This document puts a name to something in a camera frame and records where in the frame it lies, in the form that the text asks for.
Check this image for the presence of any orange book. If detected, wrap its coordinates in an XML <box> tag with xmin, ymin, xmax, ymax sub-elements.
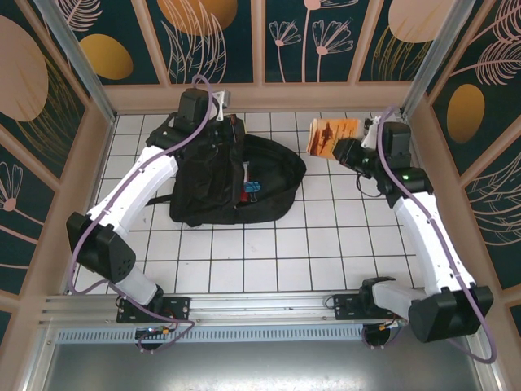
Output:
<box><xmin>305</xmin><ymin>117</ymin><xmax>361</xmax><ymax>158</ymax></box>

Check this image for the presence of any black backpack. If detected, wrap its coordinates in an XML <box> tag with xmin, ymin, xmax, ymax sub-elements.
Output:
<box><xmin>145</xmin><ymin>115</ymin><xmax>308</xmax><ymax>229</ymax></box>

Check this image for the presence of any blue binder clip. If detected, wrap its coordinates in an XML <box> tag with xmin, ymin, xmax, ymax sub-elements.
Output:
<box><xmin>243</xmin><ymin>180</ymin><xmax>264</xmax><ymax>201</ymax></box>

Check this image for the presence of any grey metal sheet panel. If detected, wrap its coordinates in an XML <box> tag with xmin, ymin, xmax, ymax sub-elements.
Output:
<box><xmin>24</xmin><ymin>321</ymin><xmax>498</xmax><ymax>391</ymax></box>

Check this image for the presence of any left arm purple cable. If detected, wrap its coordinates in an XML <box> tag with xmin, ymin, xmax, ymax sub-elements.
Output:
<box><xmin>67</xmin><ymin>74</ymin><xmax>217</xmax><ymax>355</ymax></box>

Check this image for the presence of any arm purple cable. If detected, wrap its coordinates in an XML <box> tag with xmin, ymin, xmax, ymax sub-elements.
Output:
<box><xmin>67</xmin><ymin>74</ymin><xmax>217</xmax><ymax>355</ymax></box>
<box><xmin>374</xmin><ymin>106</ymin><xmax>499</xmax><ymax>364</ymax></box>

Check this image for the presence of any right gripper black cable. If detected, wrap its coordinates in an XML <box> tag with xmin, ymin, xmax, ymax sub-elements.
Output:
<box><xmin>354</xmin><ymin>170</ymin><xmax>386</xmax><ymax>200</ymax></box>

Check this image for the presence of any aluminium frame post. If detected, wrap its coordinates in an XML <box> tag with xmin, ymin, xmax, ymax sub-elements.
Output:
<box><xmin>34</xmin><ymin>0</ymin><xmax>118</xmax><ymax>124</ymax></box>
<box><xmin>397</xmin><ymin>0</ymin><xmax>478</xmax><ymax>120</ymax></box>

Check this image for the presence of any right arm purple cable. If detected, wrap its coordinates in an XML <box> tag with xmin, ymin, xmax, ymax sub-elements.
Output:
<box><xmin>374</xmin><ymin>106</ymin><xmax>499</xmax><ymax>364</ymax></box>

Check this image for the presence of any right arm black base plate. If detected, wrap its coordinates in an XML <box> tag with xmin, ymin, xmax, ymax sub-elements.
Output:
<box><xmin>332</xmin><ymin>292</ymin><xmax>409</xmax><ymax>323</ymax></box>

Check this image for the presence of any aluminium mounting rail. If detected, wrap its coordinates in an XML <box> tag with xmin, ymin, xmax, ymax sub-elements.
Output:
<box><xmin>38</xmin><ymin>288</ymin><xmax>484</xmax><ymax>327</ymax></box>

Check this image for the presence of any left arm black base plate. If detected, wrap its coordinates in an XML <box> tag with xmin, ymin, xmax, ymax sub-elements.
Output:
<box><xmin>116</xmin><ymin>296</ymin><xmax>192</xmax><ymax>324</ymax></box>

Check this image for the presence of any slotted grey cable duct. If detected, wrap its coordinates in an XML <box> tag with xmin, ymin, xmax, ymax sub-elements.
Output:
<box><xmin>56</xmin><ymin>328</ymin><xmax>366</xmax><ymax>345</ymax></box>

